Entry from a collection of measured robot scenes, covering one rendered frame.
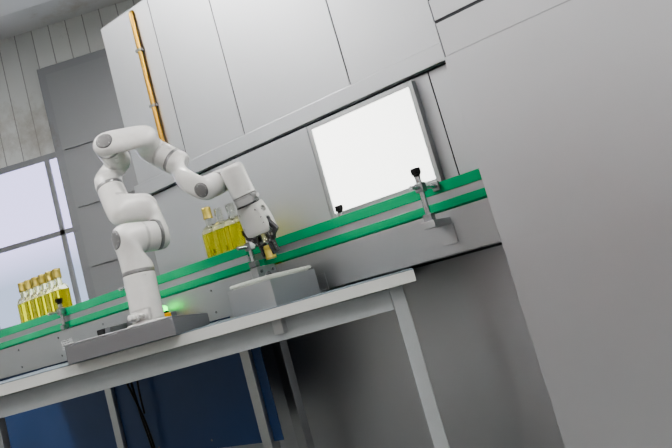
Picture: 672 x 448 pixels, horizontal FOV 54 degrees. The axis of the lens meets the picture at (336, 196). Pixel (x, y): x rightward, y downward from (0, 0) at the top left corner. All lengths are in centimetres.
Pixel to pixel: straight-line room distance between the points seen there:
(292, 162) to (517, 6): 105
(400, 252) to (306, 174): 55
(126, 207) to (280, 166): 60
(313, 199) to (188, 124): 70
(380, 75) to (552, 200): 83
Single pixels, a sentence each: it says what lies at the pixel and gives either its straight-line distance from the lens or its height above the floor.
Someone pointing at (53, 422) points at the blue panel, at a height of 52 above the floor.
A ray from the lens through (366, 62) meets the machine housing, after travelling 226.
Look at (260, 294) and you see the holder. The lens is 191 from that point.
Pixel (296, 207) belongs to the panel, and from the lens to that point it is 236.
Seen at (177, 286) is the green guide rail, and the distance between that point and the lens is 243.
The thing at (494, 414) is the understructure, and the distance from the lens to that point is 219.
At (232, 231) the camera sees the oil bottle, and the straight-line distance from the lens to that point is 236.
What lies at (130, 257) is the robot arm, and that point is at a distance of 204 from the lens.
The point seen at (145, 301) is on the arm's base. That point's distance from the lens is 202.
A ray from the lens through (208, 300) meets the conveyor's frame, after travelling 230.
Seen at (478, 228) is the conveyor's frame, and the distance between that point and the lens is 185.
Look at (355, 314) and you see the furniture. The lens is 187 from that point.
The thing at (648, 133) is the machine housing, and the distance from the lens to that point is 157.
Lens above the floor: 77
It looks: 7 degrees up
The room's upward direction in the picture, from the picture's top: 16 degrees counter-clockwise
